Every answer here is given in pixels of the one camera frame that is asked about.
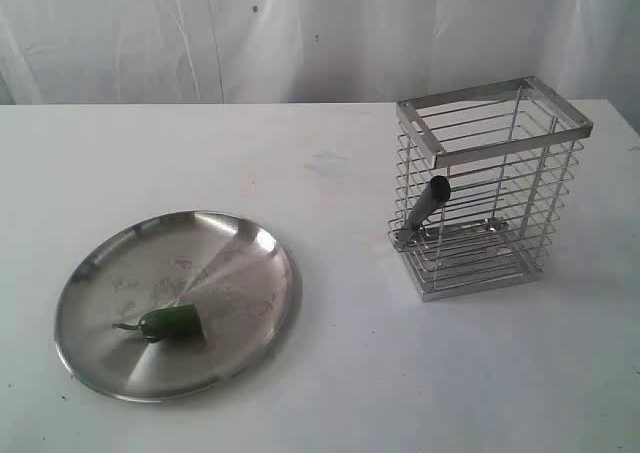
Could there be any knife with grey handle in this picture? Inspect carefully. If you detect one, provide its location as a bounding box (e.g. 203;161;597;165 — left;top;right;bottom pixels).
394;175;451;248

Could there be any round stainless steel plate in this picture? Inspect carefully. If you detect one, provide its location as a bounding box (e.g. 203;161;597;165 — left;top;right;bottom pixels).
54;211;302;403

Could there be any metal wire utensil holder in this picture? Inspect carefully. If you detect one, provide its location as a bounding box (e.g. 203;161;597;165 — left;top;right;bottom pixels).
388;76;593;301

